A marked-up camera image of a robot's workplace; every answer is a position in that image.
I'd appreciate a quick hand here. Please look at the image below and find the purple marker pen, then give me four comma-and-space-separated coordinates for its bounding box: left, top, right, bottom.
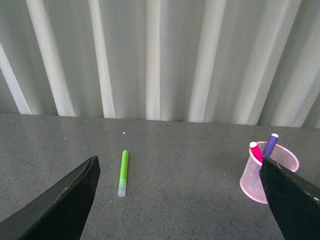
262, 133, 279, 157

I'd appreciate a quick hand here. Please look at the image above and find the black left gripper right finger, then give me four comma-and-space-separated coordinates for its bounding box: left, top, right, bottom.
259, 157, 320, 240

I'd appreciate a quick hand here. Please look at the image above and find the pink marker pen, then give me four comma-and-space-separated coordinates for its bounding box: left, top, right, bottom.
249, 141, 264, 163

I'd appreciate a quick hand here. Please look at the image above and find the green marker pen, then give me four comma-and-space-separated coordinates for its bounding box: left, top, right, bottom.
117, 150, 129, 197

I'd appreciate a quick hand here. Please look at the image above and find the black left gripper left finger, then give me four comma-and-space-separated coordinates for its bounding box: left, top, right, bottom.
0, 156, 101, 240

